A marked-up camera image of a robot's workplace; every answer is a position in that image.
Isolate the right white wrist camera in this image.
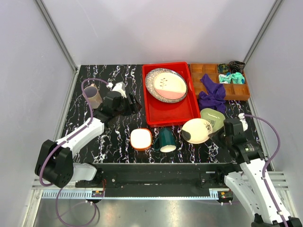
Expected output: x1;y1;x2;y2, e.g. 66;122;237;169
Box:
238;113;248;131

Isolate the white mint sock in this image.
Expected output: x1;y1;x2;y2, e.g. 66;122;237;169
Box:
218;73;232;84

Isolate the green panda square dish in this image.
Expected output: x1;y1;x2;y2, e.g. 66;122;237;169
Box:
200;108;225;133

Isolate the dark patterned sock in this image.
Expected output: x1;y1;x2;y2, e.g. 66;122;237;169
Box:
217;63;230;74

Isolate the red plastic bin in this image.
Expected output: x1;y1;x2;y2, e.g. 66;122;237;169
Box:
142;61;200;128

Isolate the brown dark rolled sock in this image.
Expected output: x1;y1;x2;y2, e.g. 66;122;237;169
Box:
229;61;245;74

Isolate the aluminium frame rail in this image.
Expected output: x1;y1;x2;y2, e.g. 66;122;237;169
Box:
33;0;80;73

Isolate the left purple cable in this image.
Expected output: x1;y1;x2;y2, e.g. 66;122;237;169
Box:
39;79;114;225

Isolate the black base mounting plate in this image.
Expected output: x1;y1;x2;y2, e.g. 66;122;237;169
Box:
76;163;240;199

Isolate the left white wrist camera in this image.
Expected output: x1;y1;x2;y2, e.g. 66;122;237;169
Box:
106;82;126;98

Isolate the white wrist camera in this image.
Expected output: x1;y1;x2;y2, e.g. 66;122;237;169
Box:
238;113;248;131
106;82;126;98

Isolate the mint green sock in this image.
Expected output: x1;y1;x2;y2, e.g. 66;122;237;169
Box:
231;72;245;84

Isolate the purple cloth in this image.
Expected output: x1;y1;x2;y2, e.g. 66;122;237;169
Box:
198;74;226;114

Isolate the pink cream round plate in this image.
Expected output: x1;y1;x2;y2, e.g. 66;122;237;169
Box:
153;72;187;100

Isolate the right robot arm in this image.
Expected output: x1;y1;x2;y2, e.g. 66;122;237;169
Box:
210;118;302;227

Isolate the iridescent pink cup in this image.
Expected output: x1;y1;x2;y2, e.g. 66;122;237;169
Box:
84;84;103;109

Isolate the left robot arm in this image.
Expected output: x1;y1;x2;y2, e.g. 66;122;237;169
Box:
35;91;142;188

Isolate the dark green mug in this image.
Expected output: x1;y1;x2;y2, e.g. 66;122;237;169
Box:
153;128;177;153

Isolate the speckled grey large plate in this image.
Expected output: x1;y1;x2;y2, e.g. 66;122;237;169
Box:
145;68;188;104

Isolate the wooden compartment organizer tray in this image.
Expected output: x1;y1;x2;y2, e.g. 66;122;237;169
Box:
189;63;250;101

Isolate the orange white square bowl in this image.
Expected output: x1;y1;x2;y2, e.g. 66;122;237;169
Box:
130;128;152;151

